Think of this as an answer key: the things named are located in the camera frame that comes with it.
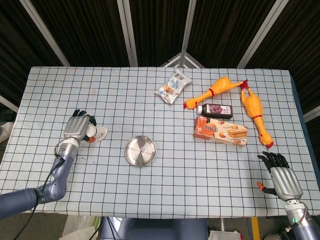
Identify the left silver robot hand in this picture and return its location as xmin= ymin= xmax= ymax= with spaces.
xmin=63 ymin=109 xmax=98 ymax=144

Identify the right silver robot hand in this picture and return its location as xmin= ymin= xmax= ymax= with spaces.
xmin=256 ymin=151 xmax=304 ymax=202

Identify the white paper cup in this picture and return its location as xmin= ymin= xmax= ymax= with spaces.
xmin=86 ymin=124 xmax=108 ymax=143

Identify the round metal plate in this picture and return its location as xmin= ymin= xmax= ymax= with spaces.
xmin=124 ymin=135 xmax=158 ymax=167

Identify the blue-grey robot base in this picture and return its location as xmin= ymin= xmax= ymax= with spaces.
xmin=99 ymin=216 xmax=208 ymax=240

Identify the yellow strip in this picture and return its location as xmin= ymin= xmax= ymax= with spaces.
xmin=251 ymin=216 xmax=261 ymax=240

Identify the white shoe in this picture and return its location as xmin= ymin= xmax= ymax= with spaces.
xmin=0 ymin=121 xmax=14 ymax=144

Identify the short white metal bar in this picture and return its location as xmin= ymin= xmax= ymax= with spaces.
xmin=0 ymin=94 xmax=20 ymax=114
xmin=303 ymin=105 xmax=320 ymax=123

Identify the white box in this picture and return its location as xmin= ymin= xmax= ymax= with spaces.
xmin=208 ymin=229 xmax=241 ymax=240

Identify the orange biscuit roll box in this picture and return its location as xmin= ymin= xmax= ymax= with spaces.
xmin=192 ymin=116 xmax=249 ymax=149

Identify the yellow rubber chicken toy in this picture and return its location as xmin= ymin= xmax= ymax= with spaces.
xmin=183 ymin=76 xmax=245 ymax=110
xmin=240 ymin=79 xmax=275 ymax=150

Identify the light blue checked tablecloth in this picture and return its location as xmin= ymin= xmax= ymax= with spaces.
xmin=0 ymin=65 xmax=320 ymax=220

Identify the dark grape juice bottle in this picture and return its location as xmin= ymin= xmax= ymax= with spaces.
xmin=196 ymin=103 xmax=234 ymax=120

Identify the white blue snack bag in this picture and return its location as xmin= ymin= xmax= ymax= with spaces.
xmin=154 ymin=69 xmax=193 ymax=105

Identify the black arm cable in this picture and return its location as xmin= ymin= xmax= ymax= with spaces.
xmin=23 ymin=142 xmax=66 ymax=240

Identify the white metal frame post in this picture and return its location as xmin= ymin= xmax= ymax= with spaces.
xmin=236 ymin=0 xmax=292 ymax=69
xmin=116 ymin=0 xmax=139 ymax=67
xmin=19 ymin=0 xmax=71 ymax=67
xmin=180 ymin=0 xmax=198 ymax=68

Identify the white triangular metal frame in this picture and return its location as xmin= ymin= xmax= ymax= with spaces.
xmin=159 ymin=51 xmax=206 ymax=68

